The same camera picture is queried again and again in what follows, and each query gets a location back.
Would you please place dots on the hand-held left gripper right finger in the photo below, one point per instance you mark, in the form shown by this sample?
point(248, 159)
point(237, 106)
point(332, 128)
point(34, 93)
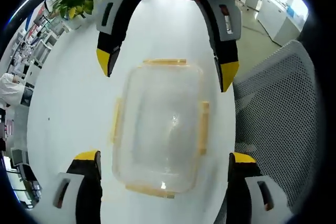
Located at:
point(239, 190)

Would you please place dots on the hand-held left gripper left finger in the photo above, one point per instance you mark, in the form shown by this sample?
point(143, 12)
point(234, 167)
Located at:
point(89, 182)

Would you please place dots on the clear plastic buckle container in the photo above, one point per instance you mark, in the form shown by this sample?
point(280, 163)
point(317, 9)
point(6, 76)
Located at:
point(157, 119)

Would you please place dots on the white cabinet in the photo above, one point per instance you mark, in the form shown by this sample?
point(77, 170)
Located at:
point(275, 16)

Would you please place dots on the computer monitor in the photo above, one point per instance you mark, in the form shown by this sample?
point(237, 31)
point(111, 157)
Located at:
point(19, 157)

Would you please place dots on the white mesh chair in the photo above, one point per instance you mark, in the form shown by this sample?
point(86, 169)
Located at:
point(275, 116)

